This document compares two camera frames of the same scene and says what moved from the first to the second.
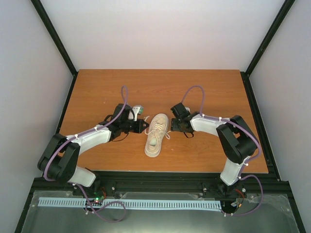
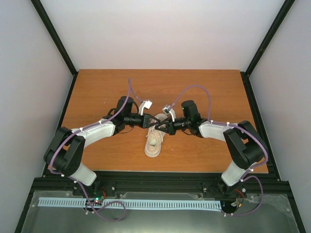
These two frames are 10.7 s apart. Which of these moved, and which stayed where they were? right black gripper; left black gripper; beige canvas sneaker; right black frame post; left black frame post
Moved: left black gripper; right black gripper
Stayed: beige canvas sneaker; left black frame post; right black frame post
